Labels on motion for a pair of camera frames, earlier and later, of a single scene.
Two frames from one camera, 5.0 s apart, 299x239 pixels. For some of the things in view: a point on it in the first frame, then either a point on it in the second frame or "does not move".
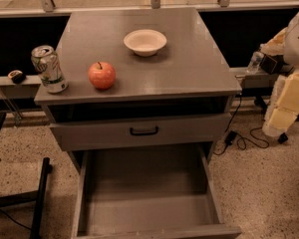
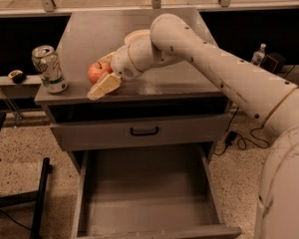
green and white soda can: [46, 61] does not move
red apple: [102, 75] does not move
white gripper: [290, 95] to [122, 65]
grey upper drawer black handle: [147, 132] does not move
